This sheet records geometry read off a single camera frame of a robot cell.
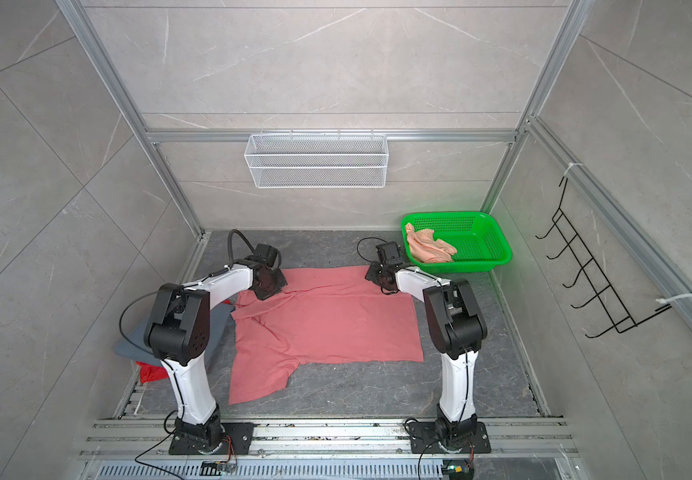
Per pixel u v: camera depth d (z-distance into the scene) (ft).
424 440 2.39
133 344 1.65
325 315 3.13
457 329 1.74
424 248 3.42
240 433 2.41
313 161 3.30
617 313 2.01
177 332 1.69
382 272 2.61
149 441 2.46
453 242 3.77
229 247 2.50
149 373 2.69
